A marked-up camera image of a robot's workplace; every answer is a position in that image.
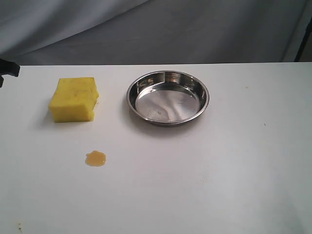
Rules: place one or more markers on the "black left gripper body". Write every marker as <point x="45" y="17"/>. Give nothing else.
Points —
<point x="8" y="68"/>

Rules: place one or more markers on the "orange liquid spill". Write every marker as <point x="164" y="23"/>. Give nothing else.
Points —
<point x="95" y="159"/>

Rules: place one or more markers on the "yellow sponge block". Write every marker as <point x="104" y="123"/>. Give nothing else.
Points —
<point x="74" y="100"/>

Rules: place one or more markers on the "round stainless steel dish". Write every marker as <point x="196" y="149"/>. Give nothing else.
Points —
<point x="167" y="98"/>

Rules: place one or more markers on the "grey backdrop cloth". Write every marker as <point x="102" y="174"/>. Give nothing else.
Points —
<point x="122" y="32"/>

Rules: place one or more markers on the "black stand pole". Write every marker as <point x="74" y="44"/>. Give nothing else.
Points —
<point x="304" y="41"/>

